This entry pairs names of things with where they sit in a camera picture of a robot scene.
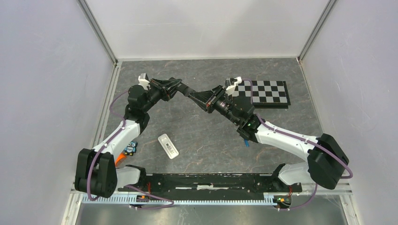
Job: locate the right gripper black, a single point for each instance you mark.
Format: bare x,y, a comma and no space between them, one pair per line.
207,99

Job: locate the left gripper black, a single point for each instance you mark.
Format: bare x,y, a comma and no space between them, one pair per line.
160,85

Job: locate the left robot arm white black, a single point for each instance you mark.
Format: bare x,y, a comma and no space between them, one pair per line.
97,173

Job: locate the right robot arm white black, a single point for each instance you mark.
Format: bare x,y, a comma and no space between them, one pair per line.
324,161

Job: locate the white remote control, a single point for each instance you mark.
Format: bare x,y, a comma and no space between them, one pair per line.
168,146

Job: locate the black white chessboard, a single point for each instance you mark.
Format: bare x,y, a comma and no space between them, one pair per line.
264,94

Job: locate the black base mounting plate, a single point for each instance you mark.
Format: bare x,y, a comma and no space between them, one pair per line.
213,186

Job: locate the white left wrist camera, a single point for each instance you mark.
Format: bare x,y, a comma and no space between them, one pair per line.
144,81

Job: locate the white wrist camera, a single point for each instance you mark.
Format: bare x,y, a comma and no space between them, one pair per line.
144,81
230,85

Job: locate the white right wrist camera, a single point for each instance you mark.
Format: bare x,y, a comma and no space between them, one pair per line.
230,85

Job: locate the white slotted cable duct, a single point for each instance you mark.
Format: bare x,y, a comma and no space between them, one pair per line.
134,198

